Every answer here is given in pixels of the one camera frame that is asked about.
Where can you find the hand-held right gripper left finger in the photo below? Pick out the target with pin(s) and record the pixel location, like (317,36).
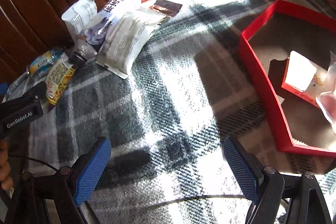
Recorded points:
(90,171)

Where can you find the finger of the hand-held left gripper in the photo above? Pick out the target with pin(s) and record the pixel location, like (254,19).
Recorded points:
(31,95)

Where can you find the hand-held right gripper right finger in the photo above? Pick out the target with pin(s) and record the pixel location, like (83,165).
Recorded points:
(241,169)

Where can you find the red hexagonal box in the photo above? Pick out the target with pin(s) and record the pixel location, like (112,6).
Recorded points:
(262,92)

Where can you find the clear plastic packet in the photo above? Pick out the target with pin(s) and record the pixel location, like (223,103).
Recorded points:
(328,106)

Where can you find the cream cartoon card box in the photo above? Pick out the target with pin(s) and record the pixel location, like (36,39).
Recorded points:
(299,73)

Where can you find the person's left hand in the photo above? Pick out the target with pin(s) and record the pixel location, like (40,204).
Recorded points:
(4,169)

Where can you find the blue yellow snack packet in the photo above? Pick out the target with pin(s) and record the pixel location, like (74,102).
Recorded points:
(43,62)

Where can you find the small clear bottle black cap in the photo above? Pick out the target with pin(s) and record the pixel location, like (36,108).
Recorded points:
(81,54)

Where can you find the white crumpled snack packet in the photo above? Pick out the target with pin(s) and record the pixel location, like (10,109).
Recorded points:
(78,12)

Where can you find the large white snack packet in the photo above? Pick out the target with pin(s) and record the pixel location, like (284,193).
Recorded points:
(131,37)

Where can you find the white purple snack packet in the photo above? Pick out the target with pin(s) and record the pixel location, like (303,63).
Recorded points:
(115,7)

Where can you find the dark brown packet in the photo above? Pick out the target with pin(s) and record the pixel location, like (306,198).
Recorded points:
(166,7)

